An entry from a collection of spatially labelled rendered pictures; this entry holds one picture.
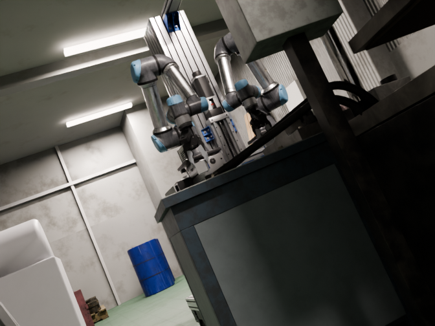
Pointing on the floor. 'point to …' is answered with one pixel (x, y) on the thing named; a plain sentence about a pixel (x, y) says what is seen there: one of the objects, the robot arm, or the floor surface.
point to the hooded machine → (35, 279)
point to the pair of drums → (151, 267)
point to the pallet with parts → (99, 312)
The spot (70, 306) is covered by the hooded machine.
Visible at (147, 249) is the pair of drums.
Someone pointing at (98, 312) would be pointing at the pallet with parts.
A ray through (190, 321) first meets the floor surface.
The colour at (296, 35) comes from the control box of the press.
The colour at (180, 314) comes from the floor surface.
